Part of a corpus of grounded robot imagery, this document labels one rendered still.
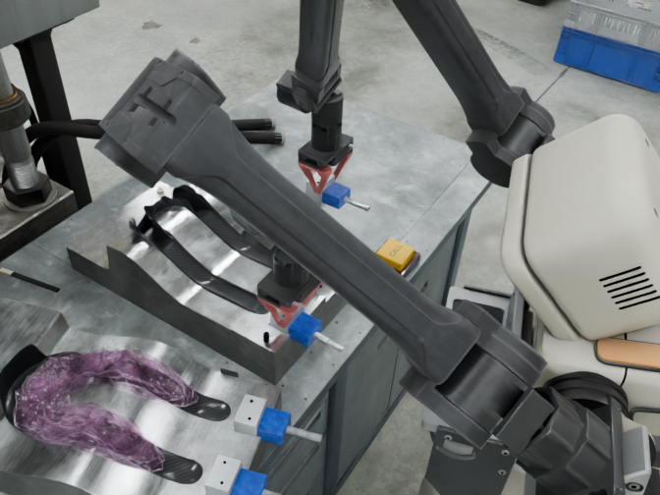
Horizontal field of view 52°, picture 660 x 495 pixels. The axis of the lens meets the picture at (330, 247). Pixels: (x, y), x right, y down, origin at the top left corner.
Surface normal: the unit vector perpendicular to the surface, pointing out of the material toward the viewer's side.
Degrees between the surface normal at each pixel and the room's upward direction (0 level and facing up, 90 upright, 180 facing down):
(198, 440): 0
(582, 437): 53
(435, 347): 58
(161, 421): 28
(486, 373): 37
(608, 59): 91
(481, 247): 0
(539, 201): 42
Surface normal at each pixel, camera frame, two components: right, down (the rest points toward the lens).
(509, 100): 0.59, 0.18
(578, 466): 0.11, 0.27
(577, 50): -0.55, 0.55
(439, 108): 0.04, -0.74
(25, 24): 0.84, 0.39
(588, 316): -0.27, 0.64
